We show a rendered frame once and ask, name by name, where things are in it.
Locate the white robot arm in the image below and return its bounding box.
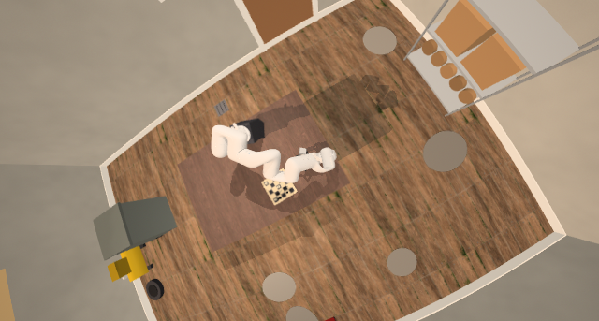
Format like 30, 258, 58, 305
212, 123, 336, 183

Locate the checkered chessboard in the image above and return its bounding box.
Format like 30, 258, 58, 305
262, 179, 298, 205

